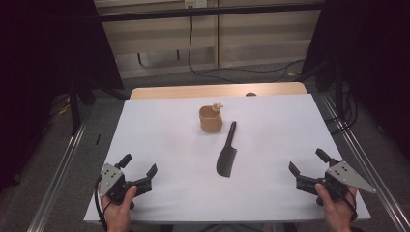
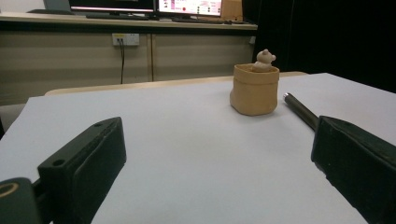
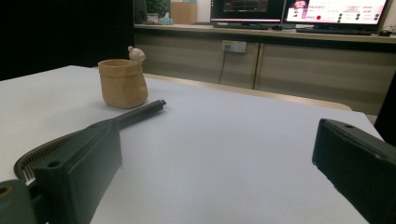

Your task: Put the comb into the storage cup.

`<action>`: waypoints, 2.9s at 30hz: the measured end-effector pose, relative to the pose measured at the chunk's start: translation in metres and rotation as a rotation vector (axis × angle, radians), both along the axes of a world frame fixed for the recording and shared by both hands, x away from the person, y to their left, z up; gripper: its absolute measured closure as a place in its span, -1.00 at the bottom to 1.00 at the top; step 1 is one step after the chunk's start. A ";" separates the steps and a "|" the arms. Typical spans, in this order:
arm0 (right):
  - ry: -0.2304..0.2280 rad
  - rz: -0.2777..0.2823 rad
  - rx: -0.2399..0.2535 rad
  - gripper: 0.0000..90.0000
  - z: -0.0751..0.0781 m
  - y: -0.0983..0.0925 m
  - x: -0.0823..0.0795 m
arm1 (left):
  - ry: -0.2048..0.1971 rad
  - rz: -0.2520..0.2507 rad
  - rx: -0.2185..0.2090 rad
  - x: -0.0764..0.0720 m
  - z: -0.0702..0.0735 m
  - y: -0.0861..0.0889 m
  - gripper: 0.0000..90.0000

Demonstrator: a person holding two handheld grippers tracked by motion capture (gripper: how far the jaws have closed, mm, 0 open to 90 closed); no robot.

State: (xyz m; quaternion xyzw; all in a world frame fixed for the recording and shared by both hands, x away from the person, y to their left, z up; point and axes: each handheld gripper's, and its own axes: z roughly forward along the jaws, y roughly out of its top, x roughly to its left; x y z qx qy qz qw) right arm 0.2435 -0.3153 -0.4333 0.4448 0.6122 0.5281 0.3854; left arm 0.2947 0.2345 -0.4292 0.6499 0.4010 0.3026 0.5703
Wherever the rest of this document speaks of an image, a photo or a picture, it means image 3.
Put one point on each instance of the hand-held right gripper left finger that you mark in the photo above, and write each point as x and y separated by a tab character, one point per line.
84	168

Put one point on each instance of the black box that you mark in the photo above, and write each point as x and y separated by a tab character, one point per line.
140	11

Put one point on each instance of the black keyboard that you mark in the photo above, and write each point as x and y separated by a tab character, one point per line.
334	31
243	26

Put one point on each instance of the brown cardboard box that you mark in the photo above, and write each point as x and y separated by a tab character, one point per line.
183	13

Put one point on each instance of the computer monitor with pink screen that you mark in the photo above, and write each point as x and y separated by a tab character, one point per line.
336	11

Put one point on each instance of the beige cabinet with countertop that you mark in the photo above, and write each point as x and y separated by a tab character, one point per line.
311	71

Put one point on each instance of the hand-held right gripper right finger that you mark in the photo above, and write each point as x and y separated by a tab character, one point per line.
358	168

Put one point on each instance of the green potted plant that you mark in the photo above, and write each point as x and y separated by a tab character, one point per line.
157	6

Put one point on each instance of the tan cup with bear figure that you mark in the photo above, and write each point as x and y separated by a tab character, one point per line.
123	87

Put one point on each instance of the computer monitor with dark screen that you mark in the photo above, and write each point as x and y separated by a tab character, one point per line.
246	9

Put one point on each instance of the white wall outlet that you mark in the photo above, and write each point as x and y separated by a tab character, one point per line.
235	46

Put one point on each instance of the black curtain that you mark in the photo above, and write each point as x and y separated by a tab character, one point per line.
387	112

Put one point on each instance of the tissue box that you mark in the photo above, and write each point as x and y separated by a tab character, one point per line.
165	20

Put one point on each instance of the black computer mouse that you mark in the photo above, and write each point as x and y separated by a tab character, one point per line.
385	33
277	27

